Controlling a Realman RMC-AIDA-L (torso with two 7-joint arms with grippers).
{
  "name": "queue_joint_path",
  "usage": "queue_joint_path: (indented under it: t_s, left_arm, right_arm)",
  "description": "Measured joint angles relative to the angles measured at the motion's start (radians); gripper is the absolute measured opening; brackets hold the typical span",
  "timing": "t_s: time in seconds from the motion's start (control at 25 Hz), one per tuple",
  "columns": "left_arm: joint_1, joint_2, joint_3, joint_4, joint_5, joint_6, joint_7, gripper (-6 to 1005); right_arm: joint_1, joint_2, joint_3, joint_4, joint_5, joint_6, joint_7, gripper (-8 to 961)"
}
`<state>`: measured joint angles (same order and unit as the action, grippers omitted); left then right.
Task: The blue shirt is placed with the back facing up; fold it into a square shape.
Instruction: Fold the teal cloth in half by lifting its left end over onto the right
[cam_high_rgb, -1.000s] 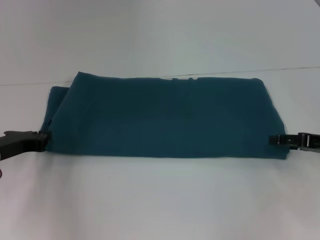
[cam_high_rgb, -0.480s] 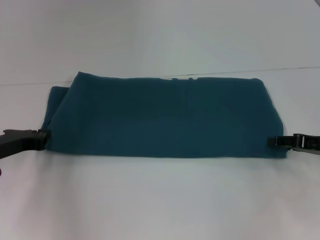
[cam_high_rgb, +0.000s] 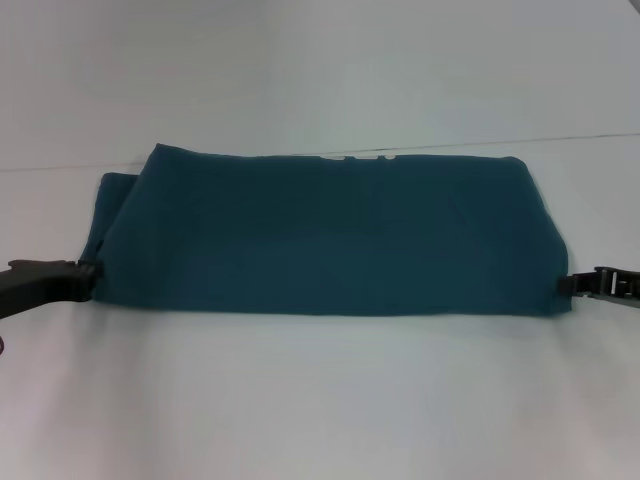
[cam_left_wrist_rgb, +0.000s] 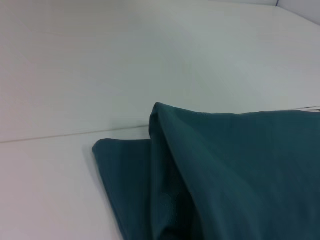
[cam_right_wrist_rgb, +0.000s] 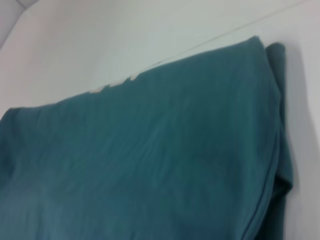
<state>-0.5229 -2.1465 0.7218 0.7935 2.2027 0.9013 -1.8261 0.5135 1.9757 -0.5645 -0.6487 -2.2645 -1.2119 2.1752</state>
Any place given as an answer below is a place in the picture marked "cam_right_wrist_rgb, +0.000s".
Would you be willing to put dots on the blue shirt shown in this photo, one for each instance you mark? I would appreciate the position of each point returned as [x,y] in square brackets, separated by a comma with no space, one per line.
[150,150]

